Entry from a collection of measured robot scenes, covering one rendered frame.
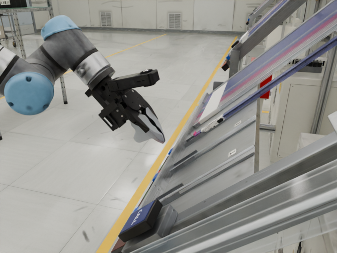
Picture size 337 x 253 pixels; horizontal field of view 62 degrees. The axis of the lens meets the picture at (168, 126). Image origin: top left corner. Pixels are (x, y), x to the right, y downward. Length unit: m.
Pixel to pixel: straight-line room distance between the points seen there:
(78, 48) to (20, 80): 0.17
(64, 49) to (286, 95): 1.38
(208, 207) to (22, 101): 0.36
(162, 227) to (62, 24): 0.49
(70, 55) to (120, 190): 1.17
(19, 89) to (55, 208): 1.21
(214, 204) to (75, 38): 0.48
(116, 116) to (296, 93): 1.31
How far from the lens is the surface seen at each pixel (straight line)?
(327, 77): 1.74
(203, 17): 9.21
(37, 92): 0.53
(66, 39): 0.66
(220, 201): 0.31
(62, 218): 1.61
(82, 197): 1.72
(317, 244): 0.72
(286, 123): 1.85
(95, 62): 0.65
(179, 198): 0.43
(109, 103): 0.67
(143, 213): 0.35
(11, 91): 0.54
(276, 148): 1.92
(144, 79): 0.60
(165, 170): 0.54
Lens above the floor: 1.03
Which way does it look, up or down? 25 degrees down
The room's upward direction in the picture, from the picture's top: straight up
